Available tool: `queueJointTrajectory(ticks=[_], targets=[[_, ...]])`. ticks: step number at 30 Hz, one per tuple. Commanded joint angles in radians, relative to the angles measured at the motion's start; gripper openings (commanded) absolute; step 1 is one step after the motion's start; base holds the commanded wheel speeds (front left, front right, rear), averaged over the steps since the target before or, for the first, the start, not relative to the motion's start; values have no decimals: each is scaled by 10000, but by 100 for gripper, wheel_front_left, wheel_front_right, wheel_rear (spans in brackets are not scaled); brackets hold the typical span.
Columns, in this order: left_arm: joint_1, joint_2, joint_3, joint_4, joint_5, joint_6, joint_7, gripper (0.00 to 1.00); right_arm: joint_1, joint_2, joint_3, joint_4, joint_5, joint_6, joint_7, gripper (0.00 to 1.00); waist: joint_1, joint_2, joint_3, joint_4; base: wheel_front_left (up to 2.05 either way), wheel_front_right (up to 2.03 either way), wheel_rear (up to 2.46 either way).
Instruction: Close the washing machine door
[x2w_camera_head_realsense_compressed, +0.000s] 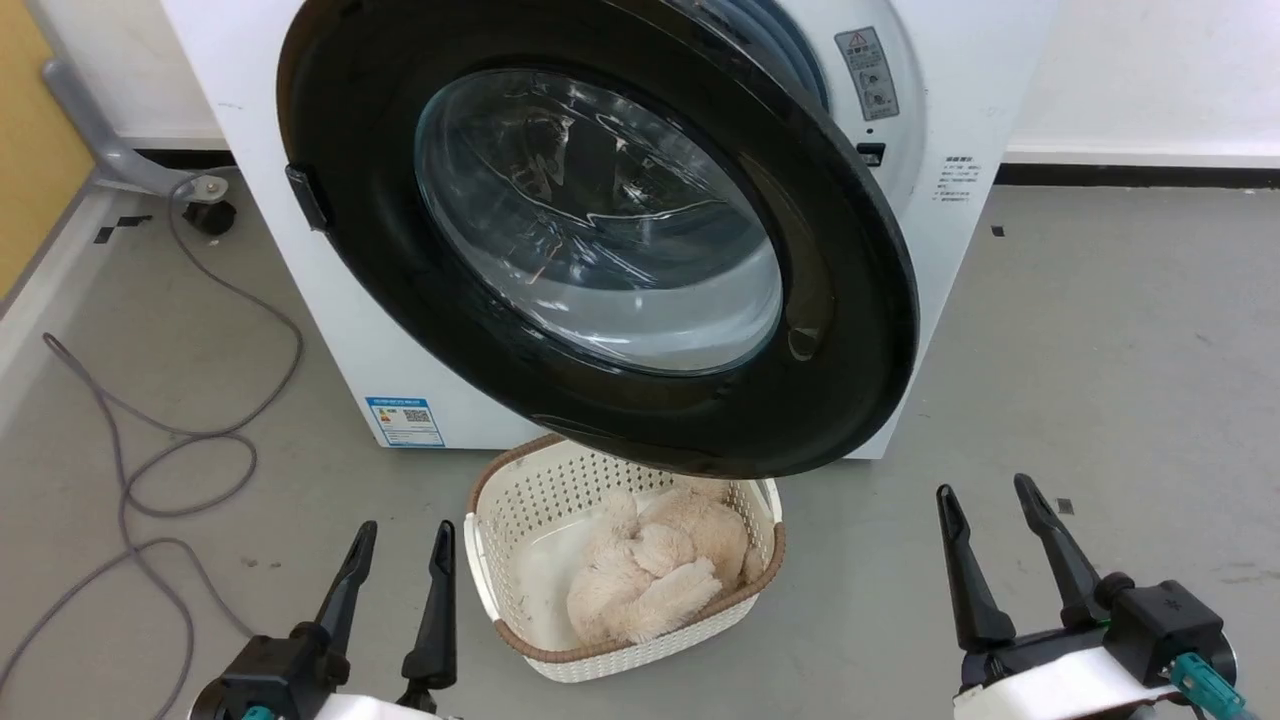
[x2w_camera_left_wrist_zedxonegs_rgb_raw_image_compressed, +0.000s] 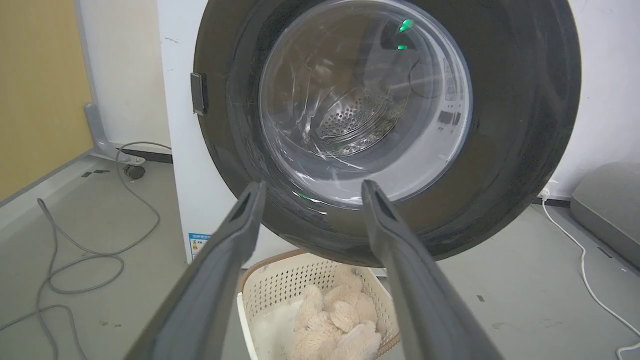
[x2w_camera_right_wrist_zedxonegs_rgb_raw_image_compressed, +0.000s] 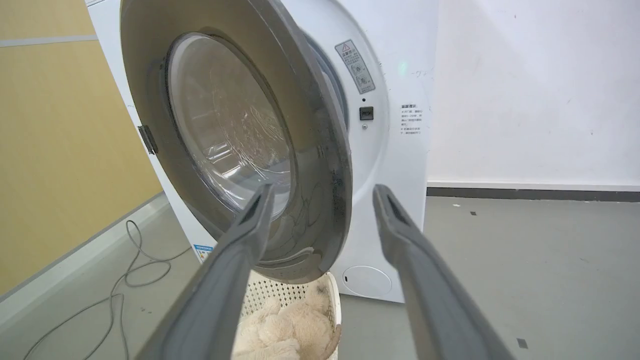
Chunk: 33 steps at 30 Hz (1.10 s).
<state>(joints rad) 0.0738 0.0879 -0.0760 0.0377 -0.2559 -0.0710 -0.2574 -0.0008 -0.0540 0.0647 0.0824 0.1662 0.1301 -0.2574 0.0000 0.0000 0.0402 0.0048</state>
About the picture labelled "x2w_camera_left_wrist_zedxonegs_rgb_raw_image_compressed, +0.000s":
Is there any grey wheeled partition leg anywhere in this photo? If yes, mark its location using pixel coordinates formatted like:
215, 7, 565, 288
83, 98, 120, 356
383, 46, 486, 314
84, 102, 147, 180

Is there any beige fluffy plush toy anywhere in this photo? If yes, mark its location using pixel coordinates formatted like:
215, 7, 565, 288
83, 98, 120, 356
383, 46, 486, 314
290, 266, 383, 360

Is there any yellow partition panel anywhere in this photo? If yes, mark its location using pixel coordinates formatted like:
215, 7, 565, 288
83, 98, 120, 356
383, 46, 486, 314
0, 0, 95, 202

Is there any white washing machine body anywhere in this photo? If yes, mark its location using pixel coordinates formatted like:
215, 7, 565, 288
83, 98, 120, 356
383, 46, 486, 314
156, 0, 388, 277

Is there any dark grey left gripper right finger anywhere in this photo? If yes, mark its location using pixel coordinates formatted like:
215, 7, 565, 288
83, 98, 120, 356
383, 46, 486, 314
361, 180, 502, 360

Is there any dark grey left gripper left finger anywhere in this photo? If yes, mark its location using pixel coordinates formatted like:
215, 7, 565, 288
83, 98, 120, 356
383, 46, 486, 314
125, 181, 267, 360

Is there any white power cable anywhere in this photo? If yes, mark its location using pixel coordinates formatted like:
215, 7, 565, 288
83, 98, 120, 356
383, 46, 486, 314
540, 187, 640, 360

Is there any black round washing machine door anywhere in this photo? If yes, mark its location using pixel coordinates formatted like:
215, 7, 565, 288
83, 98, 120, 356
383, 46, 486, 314
190, 0, 582, 267

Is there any grey floor cable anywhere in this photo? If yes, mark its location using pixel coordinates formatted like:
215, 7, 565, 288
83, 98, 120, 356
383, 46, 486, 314
0, 141, 172, 360

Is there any white perforated laundry basket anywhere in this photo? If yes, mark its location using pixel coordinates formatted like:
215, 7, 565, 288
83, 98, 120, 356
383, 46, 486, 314
237, 249, 402, 360

